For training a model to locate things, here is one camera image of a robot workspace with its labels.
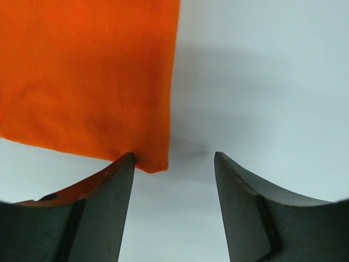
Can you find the orange t shirt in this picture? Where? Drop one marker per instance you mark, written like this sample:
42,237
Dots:
91,78

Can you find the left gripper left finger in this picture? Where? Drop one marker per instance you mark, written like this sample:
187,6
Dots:
83,222

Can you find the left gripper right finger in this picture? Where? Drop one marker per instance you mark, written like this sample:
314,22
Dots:
265,222

